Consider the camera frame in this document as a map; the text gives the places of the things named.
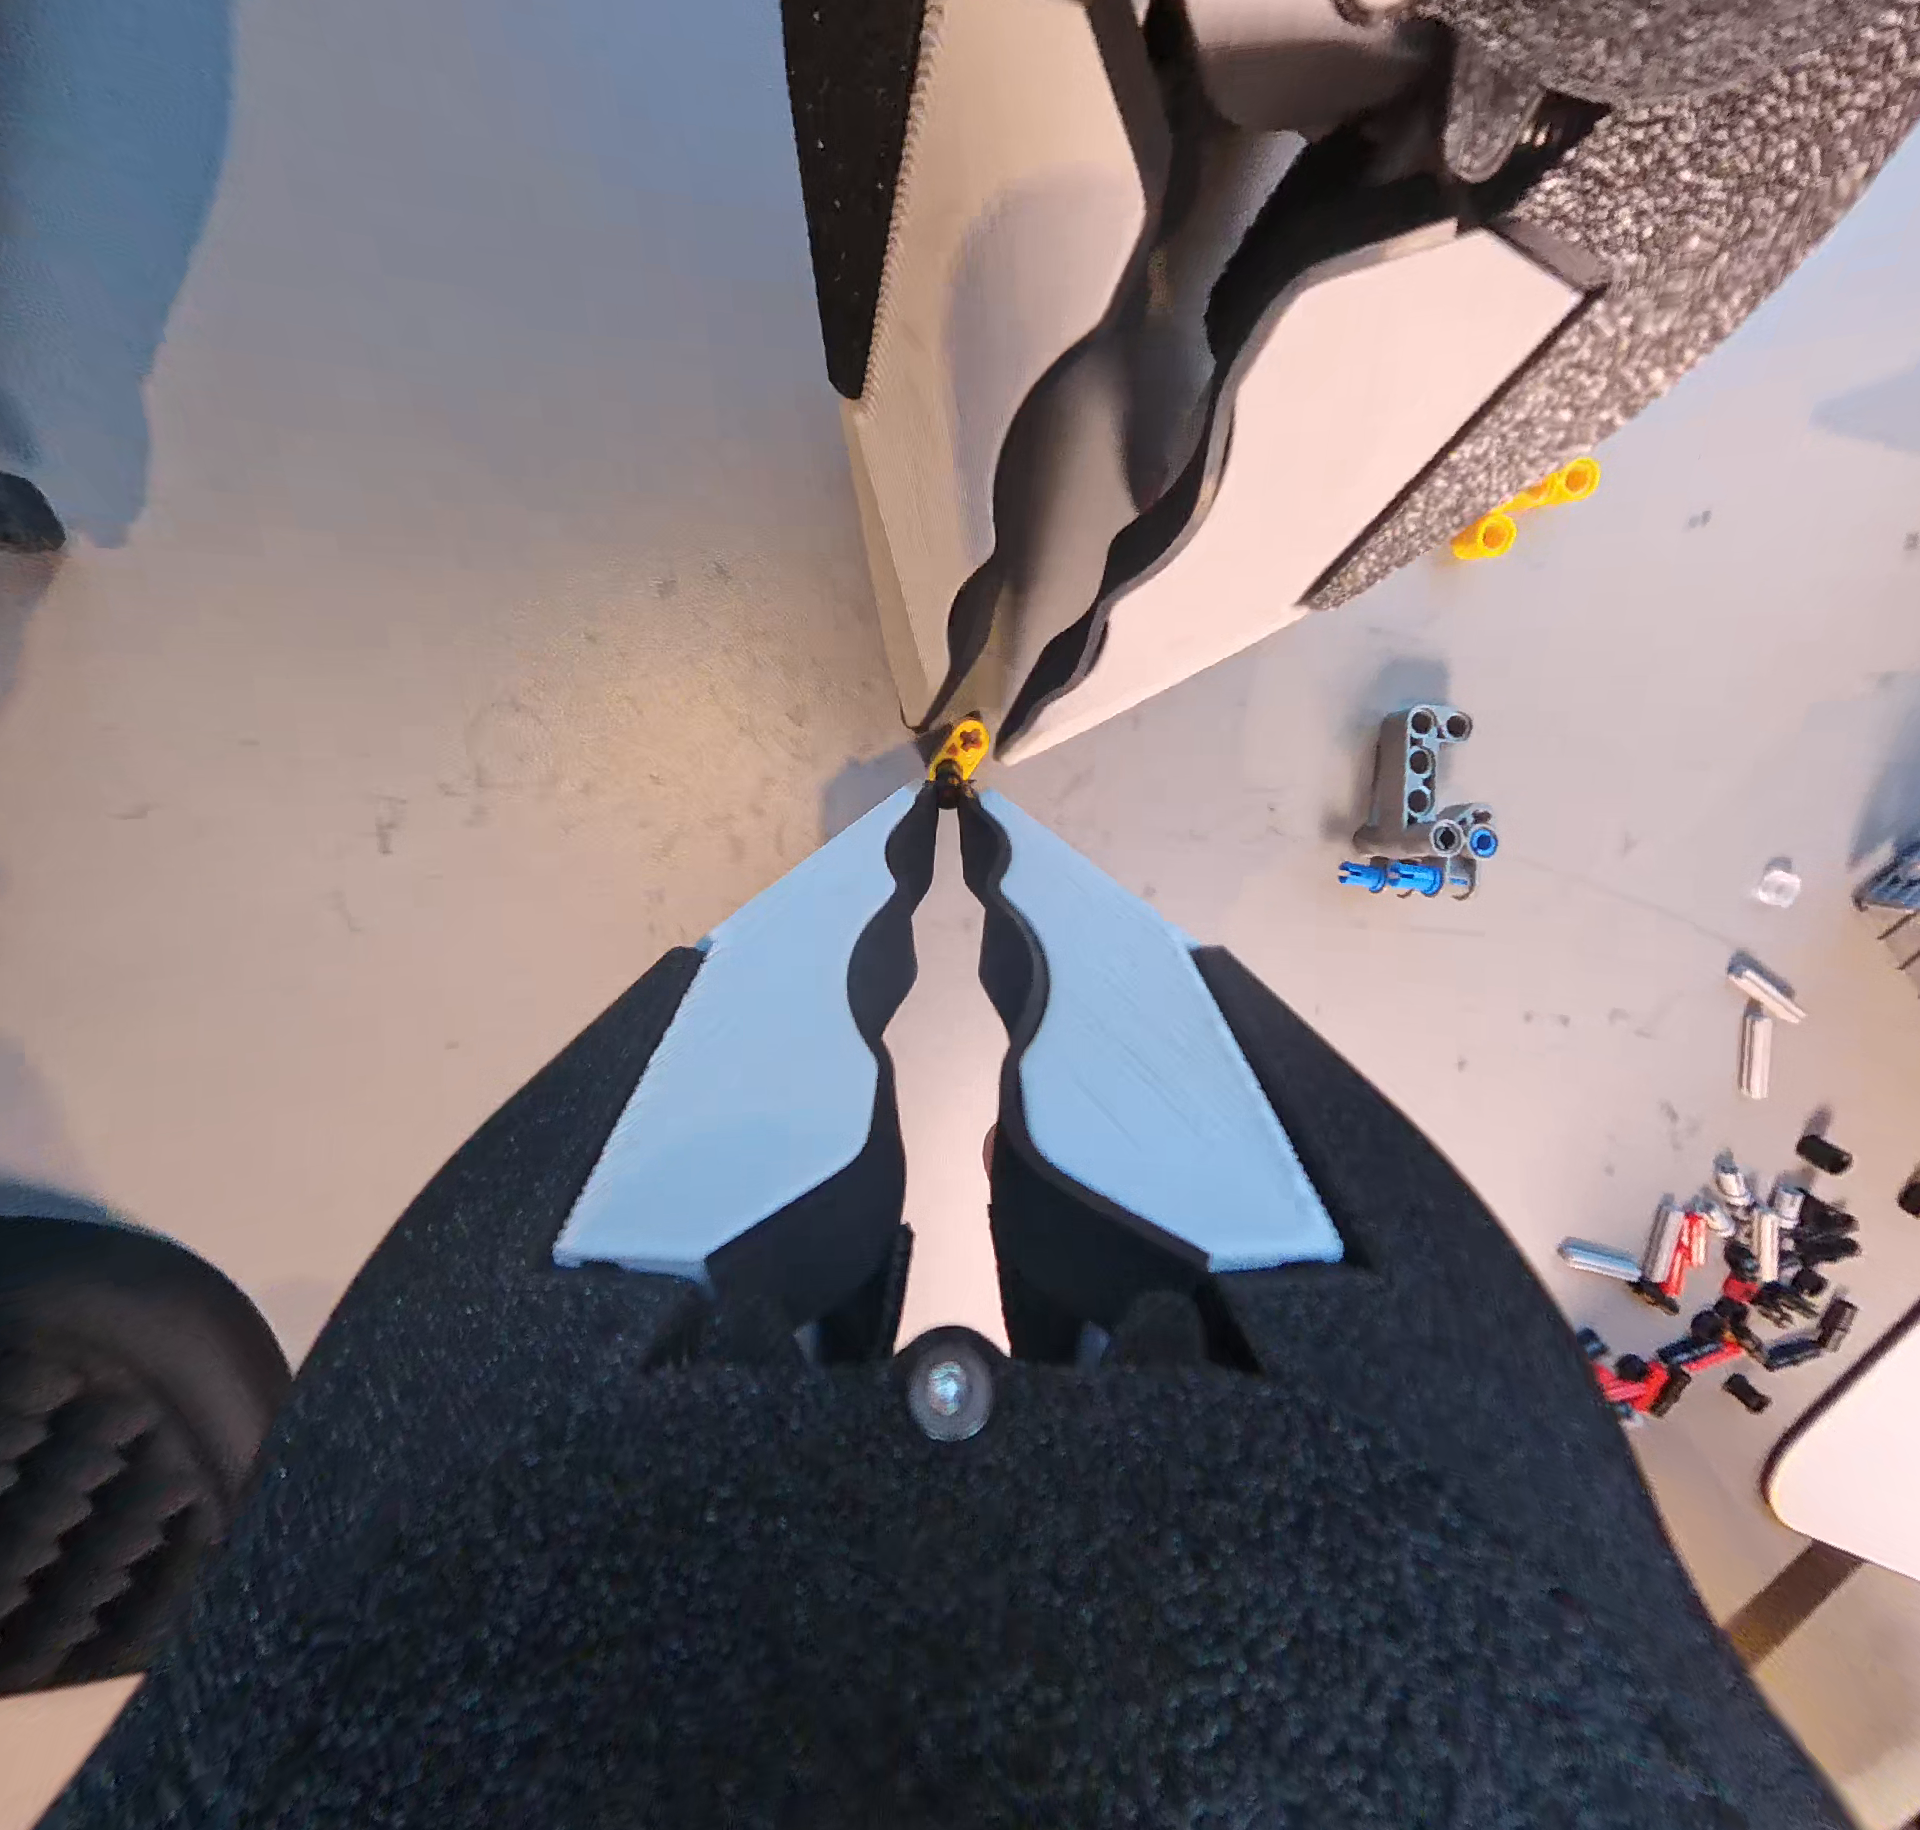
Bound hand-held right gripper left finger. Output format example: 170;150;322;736
558;782;944;1278

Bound grey brick beam assembly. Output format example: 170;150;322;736
1339;700;1503;901

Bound person's right forearm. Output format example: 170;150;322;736
0;1212;293;1696

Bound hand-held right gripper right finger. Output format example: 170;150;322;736
959;782;1349;1273

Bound pile of small black pins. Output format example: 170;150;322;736
1562;1131;1920;1418

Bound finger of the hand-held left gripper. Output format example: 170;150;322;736
841;0;1185;731
998;217;1593;763

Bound grey desk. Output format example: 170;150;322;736
0;0;1920;1830

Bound yellow ring connector brick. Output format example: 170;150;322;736
1449;455;1605;564

